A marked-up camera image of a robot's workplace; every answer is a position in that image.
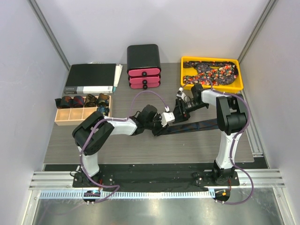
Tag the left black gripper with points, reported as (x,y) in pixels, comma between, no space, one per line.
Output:
(158,118)

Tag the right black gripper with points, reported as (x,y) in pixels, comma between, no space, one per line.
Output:
(180,115)

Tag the blue brown striped tie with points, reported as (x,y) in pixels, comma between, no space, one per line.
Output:
(186,128)

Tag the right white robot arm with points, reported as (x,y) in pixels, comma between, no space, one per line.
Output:
(232,118)

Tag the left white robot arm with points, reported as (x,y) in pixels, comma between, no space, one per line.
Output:
(94,131)

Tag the rolled blue gold tie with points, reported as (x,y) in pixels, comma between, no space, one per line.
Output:
(104,110)

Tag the colourful floral tie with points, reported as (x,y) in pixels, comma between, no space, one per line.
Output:
(215,72)

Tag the black pink drawer box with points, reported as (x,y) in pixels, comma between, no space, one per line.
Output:
(143,66)

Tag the yellow plastic tray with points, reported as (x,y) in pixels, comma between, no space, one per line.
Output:
(235,87)

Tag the rolled brown patterned tie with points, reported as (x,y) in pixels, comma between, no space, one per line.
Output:
(90,101)

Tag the rolled navy striped tie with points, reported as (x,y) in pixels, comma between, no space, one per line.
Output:
(78,102)

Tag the wooden compartment organizer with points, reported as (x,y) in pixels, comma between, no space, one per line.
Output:
(74,116)

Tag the black flat box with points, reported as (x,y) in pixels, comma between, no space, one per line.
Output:
(90,79)

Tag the rolled red dark tie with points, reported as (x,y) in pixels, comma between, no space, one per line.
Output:
(64,102)

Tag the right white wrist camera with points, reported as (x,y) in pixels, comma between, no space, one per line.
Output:
(180,93)

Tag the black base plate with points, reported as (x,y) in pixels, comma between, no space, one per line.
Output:
(191,177)

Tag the white slotted cable duct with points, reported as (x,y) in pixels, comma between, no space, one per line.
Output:
(91,194)

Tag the aluminium frame rail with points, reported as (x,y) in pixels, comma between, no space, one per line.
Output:
(51,180)

